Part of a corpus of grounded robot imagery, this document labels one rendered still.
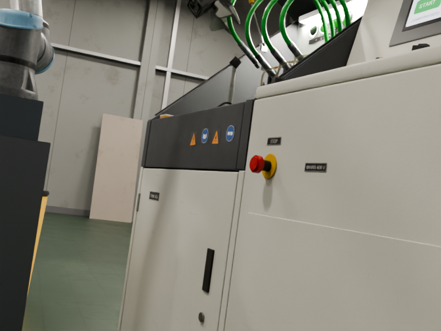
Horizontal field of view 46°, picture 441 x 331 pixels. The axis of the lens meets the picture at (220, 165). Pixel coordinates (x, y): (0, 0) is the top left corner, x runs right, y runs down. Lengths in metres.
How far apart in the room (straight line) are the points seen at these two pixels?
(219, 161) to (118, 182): 8.89
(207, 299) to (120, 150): 9.05
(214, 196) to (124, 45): 9.65
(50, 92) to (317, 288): 9.76
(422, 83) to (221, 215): 0.60
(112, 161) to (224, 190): 8.98
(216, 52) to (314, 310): 10.54
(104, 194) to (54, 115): 1.79
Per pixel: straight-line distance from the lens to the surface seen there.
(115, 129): 10.29
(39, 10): 1.62
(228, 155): 1.22
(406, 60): 0.84
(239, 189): 1.15
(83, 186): 10.43
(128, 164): 10.21
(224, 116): 1.28
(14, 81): 1.39
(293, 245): 0.97
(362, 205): 0.84
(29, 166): 1.32
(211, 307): 1.23
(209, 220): 1.27
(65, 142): 10.41
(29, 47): 1.43
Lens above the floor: 0.73
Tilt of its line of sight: 3 degrees up
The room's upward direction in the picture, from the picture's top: 8 degrees clockwise
